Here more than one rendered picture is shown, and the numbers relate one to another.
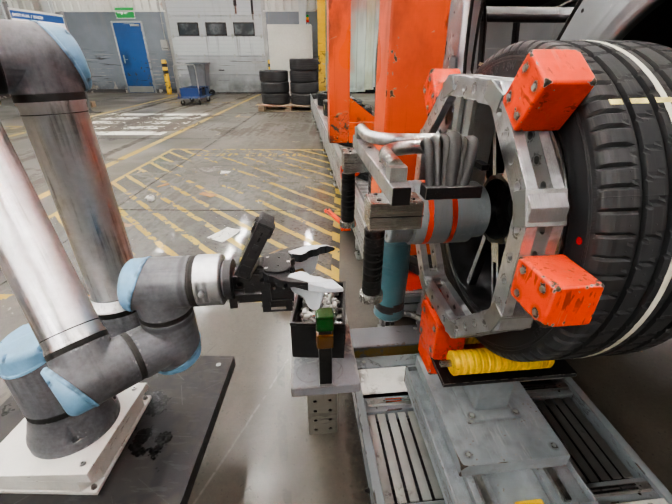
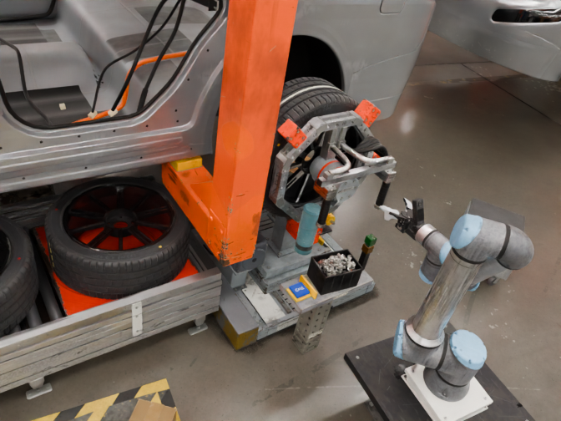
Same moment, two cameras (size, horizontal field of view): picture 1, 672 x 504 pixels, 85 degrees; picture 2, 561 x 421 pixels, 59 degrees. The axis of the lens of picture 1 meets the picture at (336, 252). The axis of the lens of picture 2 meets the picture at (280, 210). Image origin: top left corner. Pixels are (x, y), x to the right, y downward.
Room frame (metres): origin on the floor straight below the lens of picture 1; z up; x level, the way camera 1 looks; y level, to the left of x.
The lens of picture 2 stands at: (2.01, 1.26, 2.09)
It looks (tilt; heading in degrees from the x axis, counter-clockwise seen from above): 38 degrees down; 236
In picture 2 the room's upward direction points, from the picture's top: 11 degrees clockwise
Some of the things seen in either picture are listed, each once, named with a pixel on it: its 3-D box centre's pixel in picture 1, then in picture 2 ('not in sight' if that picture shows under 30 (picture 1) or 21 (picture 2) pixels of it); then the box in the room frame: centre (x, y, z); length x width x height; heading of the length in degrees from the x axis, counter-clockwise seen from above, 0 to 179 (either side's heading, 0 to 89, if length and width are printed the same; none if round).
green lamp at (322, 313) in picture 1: (324, 319); (370, 240); (0.65, 0.03, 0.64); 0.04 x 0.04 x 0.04; 6
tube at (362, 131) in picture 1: (404, 119); (331, 153); (0.85, -0.15, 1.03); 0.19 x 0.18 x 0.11; 96
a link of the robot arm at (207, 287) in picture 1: (213, 280); (426, 234); (0.54, 0.21, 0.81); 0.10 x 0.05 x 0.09; 6
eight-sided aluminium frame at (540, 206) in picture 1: (462, 210); (324, 169); (0.77, -0.28, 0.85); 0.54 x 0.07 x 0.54; 6
